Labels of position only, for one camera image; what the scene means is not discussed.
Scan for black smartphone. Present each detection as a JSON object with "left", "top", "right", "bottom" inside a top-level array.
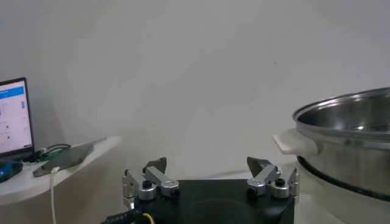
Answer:
[{"left": 32, "top": 142, "right": 94, "bottom": 178}]

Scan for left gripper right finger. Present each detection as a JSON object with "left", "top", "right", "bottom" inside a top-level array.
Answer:
[{"left": 246, "top": 156, "right": 301, "bottom": 201}]

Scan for open laptop lit screen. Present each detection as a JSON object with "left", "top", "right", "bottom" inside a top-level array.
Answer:
[{"left": 0, "top": 77, "right": 35, "bottom": 159}]

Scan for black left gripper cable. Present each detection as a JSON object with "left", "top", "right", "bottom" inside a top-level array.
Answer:
[{"left": 102, "top": 209, "right": 155, "bottom": 224}]

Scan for white side table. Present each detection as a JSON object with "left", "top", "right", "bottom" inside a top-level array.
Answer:
[{"left": 0, "top": 136, "right": 122, "bottom": 206}]

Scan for small black adapter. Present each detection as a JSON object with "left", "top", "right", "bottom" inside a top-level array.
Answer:
[{"left": 23, "top": 153, "right": 40, "bottom": 164}]

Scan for thin black looped cable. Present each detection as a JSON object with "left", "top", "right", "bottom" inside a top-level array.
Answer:
[{"left": 45, "top": 143, "right": 72, "bottom": 153}]

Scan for steel steamer pot white handles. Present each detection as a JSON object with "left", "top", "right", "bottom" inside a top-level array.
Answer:
[{"left": 272, "top": 87, "right": 390, "bottom": 202}]

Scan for white electric cooker base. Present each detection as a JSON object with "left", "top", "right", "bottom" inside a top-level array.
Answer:
[{"left": 294, "top": 156, "right": 390, "bottom": 224}]

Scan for white charging cable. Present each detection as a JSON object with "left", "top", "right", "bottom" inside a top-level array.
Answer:
[{"left": 49, "top": 166, "right": 61, "bottom": 224}]

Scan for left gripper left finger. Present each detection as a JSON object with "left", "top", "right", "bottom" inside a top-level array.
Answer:
[{"left": 121, "top": 156, "right": 181, "bottom": 211}]

